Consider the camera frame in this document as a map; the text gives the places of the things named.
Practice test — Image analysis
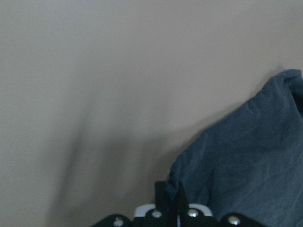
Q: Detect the black t-shirt with logo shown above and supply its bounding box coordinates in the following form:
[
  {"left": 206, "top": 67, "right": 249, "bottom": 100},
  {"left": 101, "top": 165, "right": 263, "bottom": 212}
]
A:
[{"left": 167, "top": 70, "right": 303, "bottom": 227}]

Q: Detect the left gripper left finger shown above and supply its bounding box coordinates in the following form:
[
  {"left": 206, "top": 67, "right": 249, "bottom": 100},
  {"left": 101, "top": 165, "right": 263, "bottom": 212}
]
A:
[{"left": 154, "top": 181, "right": 170, "bottom": 210}]

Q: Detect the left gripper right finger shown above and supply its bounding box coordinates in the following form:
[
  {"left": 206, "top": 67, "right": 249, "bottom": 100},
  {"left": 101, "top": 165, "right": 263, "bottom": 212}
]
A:
[{"left": 175, "top": 182, "right": 188, "bottom": 210}]

